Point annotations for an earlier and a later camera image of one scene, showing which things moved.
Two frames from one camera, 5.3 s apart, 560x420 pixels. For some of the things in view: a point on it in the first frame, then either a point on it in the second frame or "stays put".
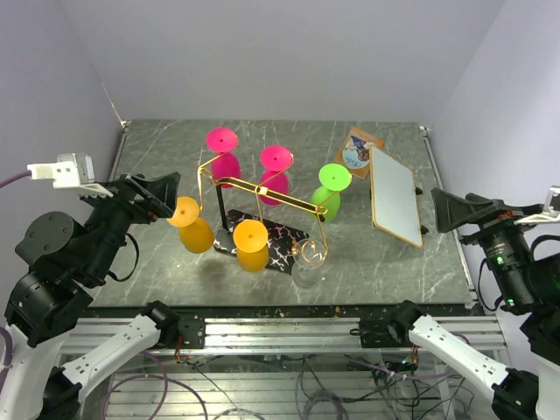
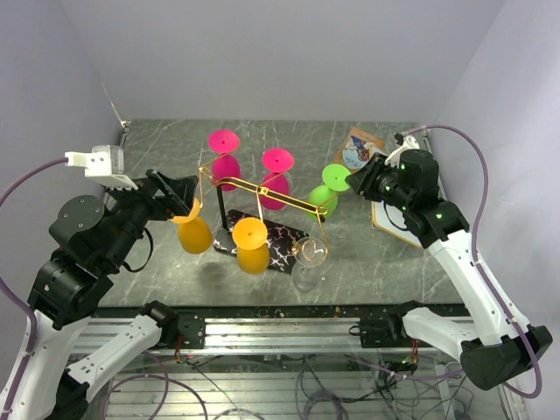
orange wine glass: [250, 239] stays put
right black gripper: [451, 210] to [364, 180]
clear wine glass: [308, 255] stays put
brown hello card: [355, 151] stays put
